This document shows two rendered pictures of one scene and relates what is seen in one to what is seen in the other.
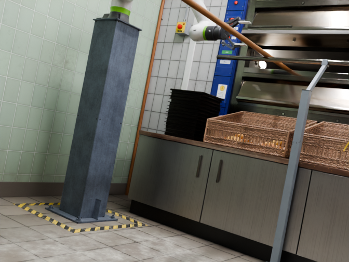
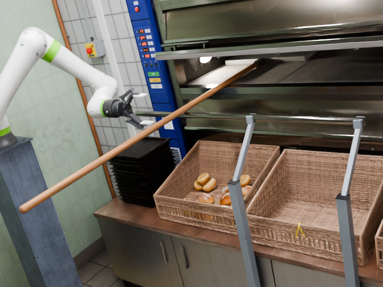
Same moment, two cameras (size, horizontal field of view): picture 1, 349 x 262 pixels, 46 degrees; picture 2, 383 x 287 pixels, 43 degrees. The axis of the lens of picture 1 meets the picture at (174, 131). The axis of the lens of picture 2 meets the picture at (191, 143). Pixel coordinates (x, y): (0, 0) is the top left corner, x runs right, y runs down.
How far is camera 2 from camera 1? 1.47 m
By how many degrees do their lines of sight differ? 22
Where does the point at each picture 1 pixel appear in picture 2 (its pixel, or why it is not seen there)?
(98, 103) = (27, 242)
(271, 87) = (218, 109)
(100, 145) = (53, 276)
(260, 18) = (173, 24)
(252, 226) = not seen: outside the picture
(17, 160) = not seen: outside the picture
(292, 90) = (241, 111)
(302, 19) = (220, 21)
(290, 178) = (250, 274)
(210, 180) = (180, 264)
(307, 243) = not seen: outside the picture
